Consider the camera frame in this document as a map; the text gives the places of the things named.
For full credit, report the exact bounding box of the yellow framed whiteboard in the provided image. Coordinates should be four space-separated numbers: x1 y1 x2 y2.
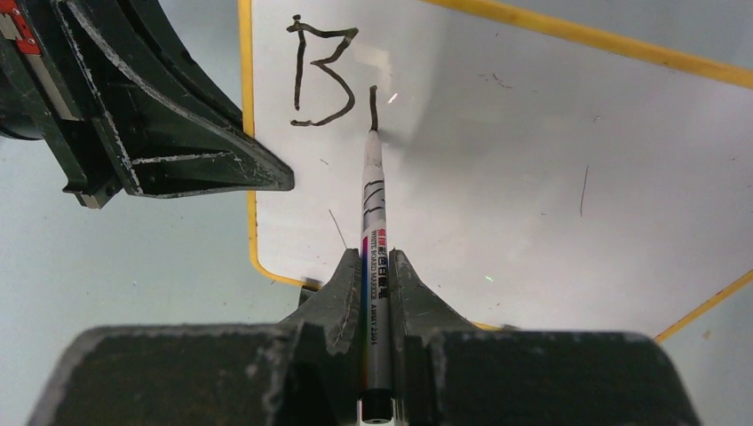
238 1 752 339

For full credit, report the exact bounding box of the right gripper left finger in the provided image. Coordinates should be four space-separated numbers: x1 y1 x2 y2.
29 249 361 425

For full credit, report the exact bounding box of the silver whiteboard marker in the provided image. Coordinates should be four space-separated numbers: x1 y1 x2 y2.
360 130 393 425

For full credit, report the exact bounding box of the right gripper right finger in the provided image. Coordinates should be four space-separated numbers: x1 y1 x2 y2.
389 249 701 425

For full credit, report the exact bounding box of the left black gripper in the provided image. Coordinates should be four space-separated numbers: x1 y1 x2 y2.
1 1 295 209

